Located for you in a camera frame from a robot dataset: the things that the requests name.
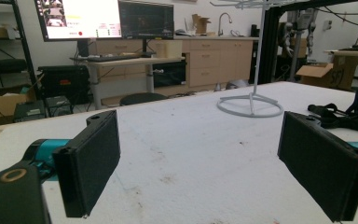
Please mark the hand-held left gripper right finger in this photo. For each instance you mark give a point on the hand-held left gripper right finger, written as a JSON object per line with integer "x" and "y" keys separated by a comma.
{"x": 320, "y": 161}

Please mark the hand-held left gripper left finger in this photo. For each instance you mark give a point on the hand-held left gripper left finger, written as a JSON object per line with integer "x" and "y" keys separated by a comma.
{"x": 87, "y": 161}

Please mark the black hard case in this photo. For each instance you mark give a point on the black hard case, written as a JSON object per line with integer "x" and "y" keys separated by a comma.
{"x": 63, "y": 82}

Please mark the black round stool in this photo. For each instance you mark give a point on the black round stool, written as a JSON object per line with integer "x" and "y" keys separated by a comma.
{"x": 143, "y": 98}

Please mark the large open cardboard box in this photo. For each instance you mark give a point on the large open cardboard box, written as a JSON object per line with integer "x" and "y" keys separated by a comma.
{"x": 332, "y": 74}

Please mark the white foam board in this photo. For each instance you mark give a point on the white foam board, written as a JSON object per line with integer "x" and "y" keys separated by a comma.
{"x": 183, "y": 155}

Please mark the flat cardboard box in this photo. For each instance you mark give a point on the flat cardboard box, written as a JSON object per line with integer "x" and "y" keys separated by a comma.
{"x": 3, "y": 105}

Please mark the black keyboard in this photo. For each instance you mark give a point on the black keyboard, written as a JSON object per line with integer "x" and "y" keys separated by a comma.
{"x": 105, "y": 58}

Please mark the white-legged wooden desk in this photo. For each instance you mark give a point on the white-legged wooden desk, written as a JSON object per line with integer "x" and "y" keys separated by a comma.
{"x": 130, "y": 62}

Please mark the black box under desk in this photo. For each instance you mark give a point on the black box under desk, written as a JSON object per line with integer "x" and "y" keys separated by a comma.
{"x": 169, "y": 74}

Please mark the black metal shelf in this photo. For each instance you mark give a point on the black metal shelf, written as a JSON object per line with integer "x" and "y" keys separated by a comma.
{"x": 24, "y": 46}

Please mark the plain wooden box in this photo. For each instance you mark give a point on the plain wooden box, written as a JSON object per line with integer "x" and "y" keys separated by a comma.
{"x": 166, "y": 48}

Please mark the grey robot on stand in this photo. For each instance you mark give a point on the grey robot on stand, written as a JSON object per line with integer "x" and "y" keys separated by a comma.
{"x": 301, "y": 25}

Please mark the bright computer monitor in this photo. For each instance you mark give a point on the bright computer monitor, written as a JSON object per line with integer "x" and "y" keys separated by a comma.
{"x": 84, "y": 18}

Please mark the wooden cabinet with drawers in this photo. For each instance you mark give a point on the wooden cabinet with drawers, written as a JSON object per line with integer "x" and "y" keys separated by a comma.
{"x": 217, "y": 59}

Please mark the dark computer monitor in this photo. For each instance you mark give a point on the dark computer monitor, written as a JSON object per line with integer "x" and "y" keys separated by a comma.
{"x": 146, "y": 18}

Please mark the metal faucet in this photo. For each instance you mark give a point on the metal faucet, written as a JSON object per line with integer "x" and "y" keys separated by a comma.
{"x": 220, "y": 25}

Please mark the small open cardboard box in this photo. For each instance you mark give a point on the small open cardboard box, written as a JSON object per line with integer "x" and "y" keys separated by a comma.
{"x": 200, "y": 25}

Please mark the black metal frame post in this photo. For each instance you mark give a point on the black metal frame post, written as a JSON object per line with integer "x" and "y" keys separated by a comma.
{"x": 268, "y": 46}

